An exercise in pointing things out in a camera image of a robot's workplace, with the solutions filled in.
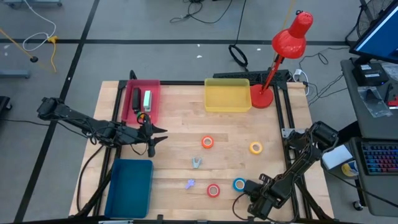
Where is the grey desk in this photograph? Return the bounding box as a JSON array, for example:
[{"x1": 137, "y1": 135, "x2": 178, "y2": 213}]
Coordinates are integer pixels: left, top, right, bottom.
[{"x1": 340, "y1": 57, "x2": 398, "y2": 141}]

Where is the blue plastic bin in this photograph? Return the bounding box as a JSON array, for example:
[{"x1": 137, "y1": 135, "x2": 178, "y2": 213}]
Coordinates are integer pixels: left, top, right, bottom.
[{"x1": 104, "y1": 159, "x2": 154, "y2": 219}]

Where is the white floor cable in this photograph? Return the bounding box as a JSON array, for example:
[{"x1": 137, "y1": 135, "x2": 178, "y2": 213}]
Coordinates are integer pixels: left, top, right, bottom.
[{"x1": 22, "y1": 0, "x2": 57, "y2": 52}]

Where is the mint green stapler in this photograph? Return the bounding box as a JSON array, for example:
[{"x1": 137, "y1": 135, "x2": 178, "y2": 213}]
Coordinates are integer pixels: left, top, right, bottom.
[{"x1": 142, "y1": 90, "x2": 152, "y2": 113}]

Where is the yellow box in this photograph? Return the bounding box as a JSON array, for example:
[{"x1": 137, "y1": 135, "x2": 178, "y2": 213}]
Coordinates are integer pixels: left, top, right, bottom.
[{"x1": 249, "y1": 141, "x2": 264, "y2": 156}]

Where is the grey keyboard shelf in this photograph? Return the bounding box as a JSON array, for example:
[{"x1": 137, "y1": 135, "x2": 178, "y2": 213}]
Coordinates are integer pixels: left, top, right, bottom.
[{"x1": 348, "y1": 136, "x2": 398, "y2": 218}]

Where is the orange block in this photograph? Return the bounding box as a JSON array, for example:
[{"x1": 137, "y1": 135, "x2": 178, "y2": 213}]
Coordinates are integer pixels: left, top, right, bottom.
[{"x1": 201, "y1": 135, "x2": 215, "y2": 149}]

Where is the yellow plastic bin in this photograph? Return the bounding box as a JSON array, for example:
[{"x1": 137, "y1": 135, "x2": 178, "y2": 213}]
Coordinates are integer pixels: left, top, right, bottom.
[{"x1": 204, "y1": 78, "x2": 252, "y2": 113}]

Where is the yellow cord black foot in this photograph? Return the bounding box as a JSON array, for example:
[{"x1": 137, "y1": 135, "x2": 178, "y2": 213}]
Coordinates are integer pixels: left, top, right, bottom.
[{"x1": 0, "y1": 27, "x2": 40, "y2": 63}]

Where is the red desk lamp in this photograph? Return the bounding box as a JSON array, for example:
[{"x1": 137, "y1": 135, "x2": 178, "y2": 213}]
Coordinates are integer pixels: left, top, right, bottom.
[{"x1": 249, "y1": 10, "x2": 314, "y2": 110}]

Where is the black stapler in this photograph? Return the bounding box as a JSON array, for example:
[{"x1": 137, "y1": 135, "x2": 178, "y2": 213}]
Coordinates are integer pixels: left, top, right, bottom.
[{"x1": 132, "y1": 87, "x2": 141, "y2": 113}]

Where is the black table frame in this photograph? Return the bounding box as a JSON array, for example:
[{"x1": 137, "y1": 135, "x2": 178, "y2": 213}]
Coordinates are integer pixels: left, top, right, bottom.
[{"x1": 70, "y1": 70, "x2": 336, "y2": 224}]

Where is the yellow hanging cable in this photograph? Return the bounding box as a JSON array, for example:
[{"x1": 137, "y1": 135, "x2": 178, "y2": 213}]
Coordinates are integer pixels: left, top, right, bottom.
[{"x1": 273, "y1": 0, "x2": 296, "y2": 63}]

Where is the black floor fan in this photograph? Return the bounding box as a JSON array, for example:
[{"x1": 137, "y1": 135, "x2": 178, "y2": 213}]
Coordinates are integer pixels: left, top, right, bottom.
[{"x1": 355, "y1": 0, "x2": 397, "y2": 40}]

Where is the white power adapter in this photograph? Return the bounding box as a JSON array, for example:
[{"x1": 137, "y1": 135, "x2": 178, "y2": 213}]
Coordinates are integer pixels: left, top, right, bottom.
[{"x1": 292, "y1": 68, "x2": 311, "y2": 96}]

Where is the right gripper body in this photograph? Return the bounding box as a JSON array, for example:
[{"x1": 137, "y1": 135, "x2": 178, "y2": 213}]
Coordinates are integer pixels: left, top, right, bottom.
[{"x1": 247, "y1": 173, "x2": 289, "y2": 221}]

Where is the computer monitor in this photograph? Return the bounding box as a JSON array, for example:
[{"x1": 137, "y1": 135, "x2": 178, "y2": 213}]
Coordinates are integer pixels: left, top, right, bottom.
[{"x1": 348, "y1": 0, "x2": 398, "y2": 65}]

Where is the black floor cable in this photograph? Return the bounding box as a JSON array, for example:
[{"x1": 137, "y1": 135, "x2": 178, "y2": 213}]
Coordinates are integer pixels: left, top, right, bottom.
[{"x1": 169, "y1": 0, "x2": 248, "y2": 46}]

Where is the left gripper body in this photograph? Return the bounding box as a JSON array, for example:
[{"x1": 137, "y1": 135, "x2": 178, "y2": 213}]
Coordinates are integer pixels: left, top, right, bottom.
[{"x1": 125, "y1": 113, "x2": 156, "y2": 158}]

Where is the yellow floor cable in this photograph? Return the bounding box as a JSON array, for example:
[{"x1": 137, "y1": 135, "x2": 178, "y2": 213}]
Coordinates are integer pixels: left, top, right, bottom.
[{"x1": 46, "y1": 35, "x2": 60, "y2": 73}]

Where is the white box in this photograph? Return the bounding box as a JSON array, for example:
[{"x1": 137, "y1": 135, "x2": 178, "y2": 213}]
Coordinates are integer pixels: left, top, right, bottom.
[{"x1": 321, "y1": 144, "x2": 354, "y2": 171}]

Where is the red tape roll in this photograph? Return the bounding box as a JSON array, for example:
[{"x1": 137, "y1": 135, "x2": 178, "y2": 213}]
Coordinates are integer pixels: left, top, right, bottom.
[{"x1": 206, "y1": 184, "x2": 221, "y2": 198}]

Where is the clear plastic bag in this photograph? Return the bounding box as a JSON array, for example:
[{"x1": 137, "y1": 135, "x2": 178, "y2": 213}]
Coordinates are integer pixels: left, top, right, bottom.
[{"x1": 356, "y1": 85, "x2": 393, "y2": 119}]

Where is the grey cart base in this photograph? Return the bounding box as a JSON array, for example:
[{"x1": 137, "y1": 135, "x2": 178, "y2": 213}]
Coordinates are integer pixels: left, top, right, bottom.
[
  {"x1": 0, "y1": 69, "x2": 31, "y2": 79},
  {"x1": 2, "y1": 0, "x2": 63, "y2": 9}
]

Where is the black equipment base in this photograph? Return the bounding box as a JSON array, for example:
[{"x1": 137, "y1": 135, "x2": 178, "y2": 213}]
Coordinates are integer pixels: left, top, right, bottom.
[{"x1": 0, "y1": 95, "x2": 13, "y2": 113}]

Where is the pink plastic bin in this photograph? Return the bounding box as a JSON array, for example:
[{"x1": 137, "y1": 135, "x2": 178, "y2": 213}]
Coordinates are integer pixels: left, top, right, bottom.
[{"x1": 121, "y1": 79, "x2": 162, "y2": 125}]

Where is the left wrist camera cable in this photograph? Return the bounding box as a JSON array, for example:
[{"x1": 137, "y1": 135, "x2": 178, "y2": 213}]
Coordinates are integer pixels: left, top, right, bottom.
[{"x1": 129, "y1": 141, "x2": 149, "y2": 156}]

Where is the backlit keyboard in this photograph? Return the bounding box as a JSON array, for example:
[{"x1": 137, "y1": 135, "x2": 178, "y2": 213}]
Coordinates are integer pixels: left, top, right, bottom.
[{"x1": 360, "y1": 141, "x2": 398, "y2": 177}]

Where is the coiled black cable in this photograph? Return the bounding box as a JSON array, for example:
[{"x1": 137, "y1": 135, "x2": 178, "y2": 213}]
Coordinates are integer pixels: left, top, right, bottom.
[{"x1": 228, "y1": 44, "x2": 249, "y2": 69}]

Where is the black mini computer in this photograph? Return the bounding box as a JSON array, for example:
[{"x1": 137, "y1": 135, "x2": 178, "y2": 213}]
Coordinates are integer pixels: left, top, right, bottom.
[{"x1": 351, "y1": 62, "x2": 390, "y2": 87}]

